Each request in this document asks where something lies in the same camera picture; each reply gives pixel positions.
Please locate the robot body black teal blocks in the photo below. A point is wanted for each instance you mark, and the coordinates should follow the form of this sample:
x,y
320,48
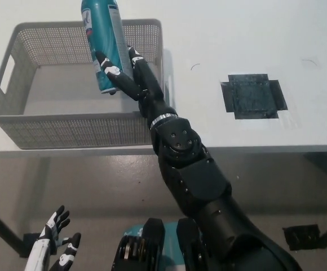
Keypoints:
x,y
152,248

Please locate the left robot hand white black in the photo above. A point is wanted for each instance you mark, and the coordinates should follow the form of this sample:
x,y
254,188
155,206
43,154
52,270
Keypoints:
x,y
46,231

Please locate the grey perforated plastic basket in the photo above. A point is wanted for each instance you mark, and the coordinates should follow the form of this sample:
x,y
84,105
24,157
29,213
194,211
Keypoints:
x,y
67,132

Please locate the teal air freshener spray can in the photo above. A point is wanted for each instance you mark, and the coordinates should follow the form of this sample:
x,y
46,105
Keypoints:
x,y
107,42

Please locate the black tape patch on table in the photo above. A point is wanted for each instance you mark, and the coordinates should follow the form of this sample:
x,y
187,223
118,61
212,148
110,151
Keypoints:
x,y
251,96

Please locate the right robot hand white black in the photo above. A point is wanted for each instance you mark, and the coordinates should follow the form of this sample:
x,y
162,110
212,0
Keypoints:
x,y
145,90

